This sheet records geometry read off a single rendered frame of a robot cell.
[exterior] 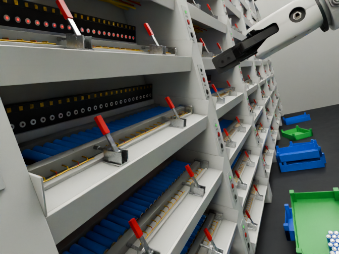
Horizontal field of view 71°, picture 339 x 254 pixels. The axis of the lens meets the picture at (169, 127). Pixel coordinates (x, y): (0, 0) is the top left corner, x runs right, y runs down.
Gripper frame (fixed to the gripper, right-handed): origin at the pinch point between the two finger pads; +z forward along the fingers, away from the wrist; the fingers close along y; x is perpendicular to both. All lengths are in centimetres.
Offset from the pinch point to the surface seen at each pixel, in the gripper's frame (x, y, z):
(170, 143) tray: -9.9, 1.8, 19.8
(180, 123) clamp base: -7.0, 11.3, 19.8
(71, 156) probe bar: -3.3, -19.7, 24.6
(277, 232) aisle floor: -79, 70, 29
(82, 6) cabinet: 34.9, 10.0, 30.4
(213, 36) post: 29, 100, 20
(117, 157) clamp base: -6.8, -15.4, 19.6
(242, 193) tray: -47, 51, 29
